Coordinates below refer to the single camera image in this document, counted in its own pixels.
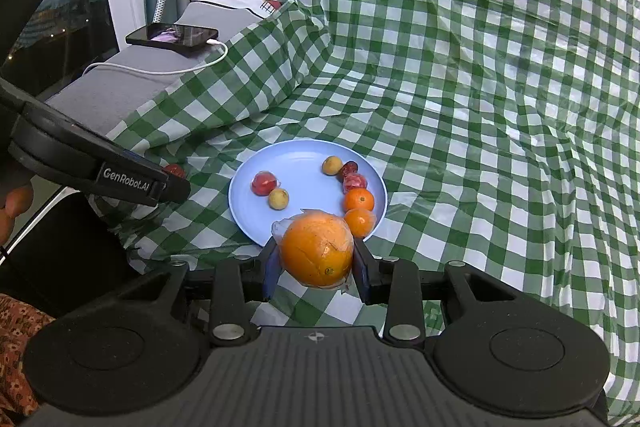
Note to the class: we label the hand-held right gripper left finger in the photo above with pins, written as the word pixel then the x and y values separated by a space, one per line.
pixel 270 272

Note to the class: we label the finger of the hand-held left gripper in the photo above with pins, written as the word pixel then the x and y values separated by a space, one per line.
pixel 177 191

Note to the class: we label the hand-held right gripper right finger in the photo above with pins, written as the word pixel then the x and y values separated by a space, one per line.
pixel 362 272

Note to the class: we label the dark red jujube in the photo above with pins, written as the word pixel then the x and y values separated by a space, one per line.
pixel 350 167
pixel 175 170

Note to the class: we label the small orange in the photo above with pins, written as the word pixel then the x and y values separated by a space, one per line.
pixel 360 223
pixel 359 200

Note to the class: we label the plastic-wrapped large orange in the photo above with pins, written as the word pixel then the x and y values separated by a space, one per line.
pixel 317 252

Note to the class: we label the small yellow-green fruit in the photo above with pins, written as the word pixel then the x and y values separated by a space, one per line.
pixel 278 199

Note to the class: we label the plastic-wrapped red fruit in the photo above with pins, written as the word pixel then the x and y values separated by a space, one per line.
pixel 263 183
pixel 355 183

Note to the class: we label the blue round plate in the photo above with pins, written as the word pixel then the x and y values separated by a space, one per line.
pixel 300 177

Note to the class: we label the small yellow fruit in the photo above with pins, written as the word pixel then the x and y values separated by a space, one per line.
pixel 331 165

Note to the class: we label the person's left hand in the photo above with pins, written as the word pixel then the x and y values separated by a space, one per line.
pixel 20 199

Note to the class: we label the grey fabric cushion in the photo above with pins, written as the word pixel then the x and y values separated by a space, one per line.
pixel 100 102

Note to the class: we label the black smartphone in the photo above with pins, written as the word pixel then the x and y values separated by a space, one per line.
pixel 175 34

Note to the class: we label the white printed pillow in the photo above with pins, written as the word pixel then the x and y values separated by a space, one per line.
pixel 240 4

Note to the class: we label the orange patterned clothing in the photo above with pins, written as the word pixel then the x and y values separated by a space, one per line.
pixel 20 342

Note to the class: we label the green checked tablecloth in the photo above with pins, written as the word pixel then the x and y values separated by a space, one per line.
pixel 475 57

